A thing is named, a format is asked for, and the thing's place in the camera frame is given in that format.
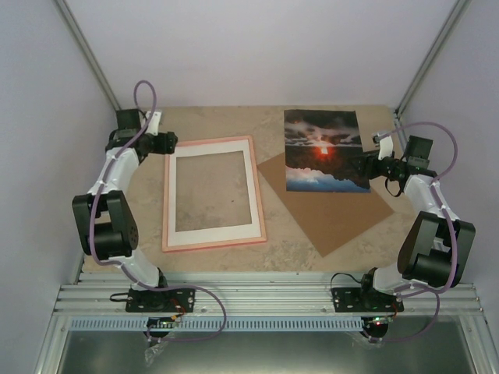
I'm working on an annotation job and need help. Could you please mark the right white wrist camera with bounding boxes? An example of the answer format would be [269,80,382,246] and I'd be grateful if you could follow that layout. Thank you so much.
[372,131,394,161]

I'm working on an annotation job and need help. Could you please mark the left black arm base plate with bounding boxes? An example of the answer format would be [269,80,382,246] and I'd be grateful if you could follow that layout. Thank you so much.
[125,288,196,314]

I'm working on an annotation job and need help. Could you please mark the clear plastic frame sheet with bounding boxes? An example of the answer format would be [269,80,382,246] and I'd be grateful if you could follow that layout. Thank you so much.
[175,151,252,232]

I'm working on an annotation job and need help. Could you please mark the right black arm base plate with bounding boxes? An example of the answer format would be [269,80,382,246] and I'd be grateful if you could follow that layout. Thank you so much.
[331,287,405,312]

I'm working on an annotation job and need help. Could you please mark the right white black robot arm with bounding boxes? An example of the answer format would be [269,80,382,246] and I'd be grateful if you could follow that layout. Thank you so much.
[350,135,476,311]

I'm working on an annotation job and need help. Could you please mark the aluminium rail bed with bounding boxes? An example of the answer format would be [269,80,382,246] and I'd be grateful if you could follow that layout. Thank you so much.
[53,261,483,316]

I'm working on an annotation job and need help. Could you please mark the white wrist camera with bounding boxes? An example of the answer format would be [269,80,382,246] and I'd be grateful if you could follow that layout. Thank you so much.
[372,131,394,161]
[143,111,162,136]

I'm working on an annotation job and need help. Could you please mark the sunset landscape photo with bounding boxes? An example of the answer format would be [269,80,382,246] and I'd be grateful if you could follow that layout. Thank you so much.
[284,109,370,193]

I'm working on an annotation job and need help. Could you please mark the right aluminium corner post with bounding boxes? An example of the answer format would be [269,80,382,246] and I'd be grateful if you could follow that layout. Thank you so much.
[393,0,471,119]

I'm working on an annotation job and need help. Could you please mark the left aluminium corner post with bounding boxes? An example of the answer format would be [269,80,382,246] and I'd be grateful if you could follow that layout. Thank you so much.
[53,0,122,111]

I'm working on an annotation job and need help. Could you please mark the white mat board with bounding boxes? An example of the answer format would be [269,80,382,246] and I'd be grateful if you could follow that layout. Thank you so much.
[161,136,267,252]

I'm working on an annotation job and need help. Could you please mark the aluminium corner post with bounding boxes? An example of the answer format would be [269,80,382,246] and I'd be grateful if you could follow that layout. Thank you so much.
[393,0,471,119]
[53,0,122,111]

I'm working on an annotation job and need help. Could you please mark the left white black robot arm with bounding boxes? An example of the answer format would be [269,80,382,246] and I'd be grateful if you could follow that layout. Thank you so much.
[72,109,178,311]

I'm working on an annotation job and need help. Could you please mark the grey slotted cable duct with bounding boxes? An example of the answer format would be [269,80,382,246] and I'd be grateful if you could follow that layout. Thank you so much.
[69,316,363,333]

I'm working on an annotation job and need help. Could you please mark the brown cardboard backing board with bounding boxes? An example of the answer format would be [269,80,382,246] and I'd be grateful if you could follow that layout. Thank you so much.
[258,153,393,257]

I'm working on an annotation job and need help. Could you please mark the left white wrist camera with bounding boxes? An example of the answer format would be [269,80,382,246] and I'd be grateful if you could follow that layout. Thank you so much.
[143,111,162,136]

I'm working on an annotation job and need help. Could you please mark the pink wooden picture frame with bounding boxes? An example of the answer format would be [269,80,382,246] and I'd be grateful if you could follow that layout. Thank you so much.
[161,136,267,253]

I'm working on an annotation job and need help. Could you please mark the crumpled clear plastic wrap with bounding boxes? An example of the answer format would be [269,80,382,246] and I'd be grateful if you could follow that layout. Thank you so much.
[144,342,165,367]

